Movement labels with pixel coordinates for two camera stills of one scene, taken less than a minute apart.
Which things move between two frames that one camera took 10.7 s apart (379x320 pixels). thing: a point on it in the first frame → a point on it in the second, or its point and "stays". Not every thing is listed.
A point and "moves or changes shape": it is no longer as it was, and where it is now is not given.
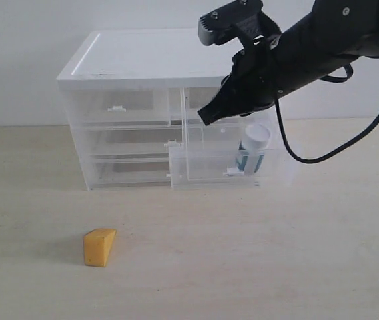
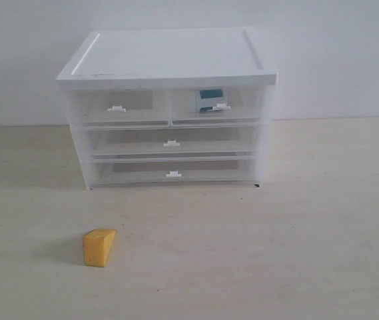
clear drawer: [250, 151] moves or changes shape
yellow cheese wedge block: [98, 245] stays
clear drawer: [128, 108] stays
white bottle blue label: [252, 149] → [206, 98]
